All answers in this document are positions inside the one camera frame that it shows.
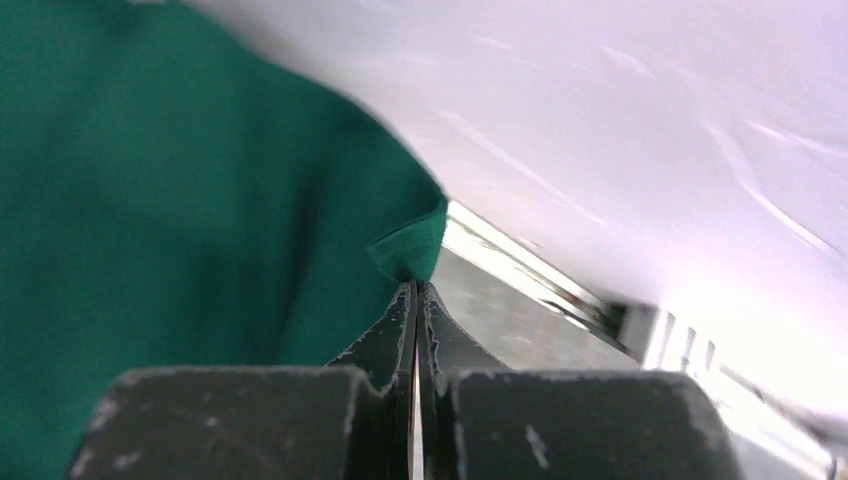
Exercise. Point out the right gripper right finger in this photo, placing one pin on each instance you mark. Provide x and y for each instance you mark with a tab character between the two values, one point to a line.
444	349

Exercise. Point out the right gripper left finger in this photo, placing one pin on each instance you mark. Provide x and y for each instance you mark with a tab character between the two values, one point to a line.
380	419

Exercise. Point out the green surgical drape cloth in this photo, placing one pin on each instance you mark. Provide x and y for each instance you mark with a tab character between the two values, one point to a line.
169	197

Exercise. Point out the aluminium frame rail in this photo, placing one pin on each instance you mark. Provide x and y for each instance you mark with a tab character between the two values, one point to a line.
530	316

